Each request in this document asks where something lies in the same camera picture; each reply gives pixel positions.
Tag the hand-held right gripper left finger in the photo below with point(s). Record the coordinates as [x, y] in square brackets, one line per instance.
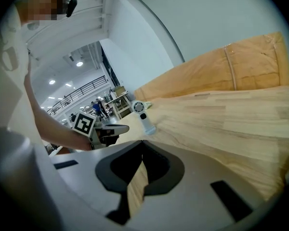
[86, 174]

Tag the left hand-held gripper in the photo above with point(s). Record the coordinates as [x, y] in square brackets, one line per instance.
[83, 125]

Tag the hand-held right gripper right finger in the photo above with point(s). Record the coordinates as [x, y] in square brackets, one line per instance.
[197, 201]

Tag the white handheld fan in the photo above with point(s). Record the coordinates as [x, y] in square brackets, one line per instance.
[144, 119]

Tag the person's left forearm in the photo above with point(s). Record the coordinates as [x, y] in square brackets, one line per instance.
[55, 129]

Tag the white side table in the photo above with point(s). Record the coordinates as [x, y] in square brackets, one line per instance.
[120, 103]

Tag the green wet wipes pack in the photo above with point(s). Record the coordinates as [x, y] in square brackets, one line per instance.
[148, 104]

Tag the open cardboard box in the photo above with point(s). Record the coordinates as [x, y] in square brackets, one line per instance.
[120, 90]

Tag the black metal railing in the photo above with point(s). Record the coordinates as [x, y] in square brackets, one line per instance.
[82, 91]

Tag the round ceiling light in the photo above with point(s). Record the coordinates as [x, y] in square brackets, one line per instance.
[52, 82]
[79, 63]

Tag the person's beige printed t-shirt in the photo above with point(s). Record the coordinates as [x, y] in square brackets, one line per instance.
[4, 80]

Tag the person's head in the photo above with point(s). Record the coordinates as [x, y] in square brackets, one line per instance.
[38, 8]

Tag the black head camera mount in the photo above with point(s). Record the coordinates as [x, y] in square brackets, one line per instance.
[71, 7]

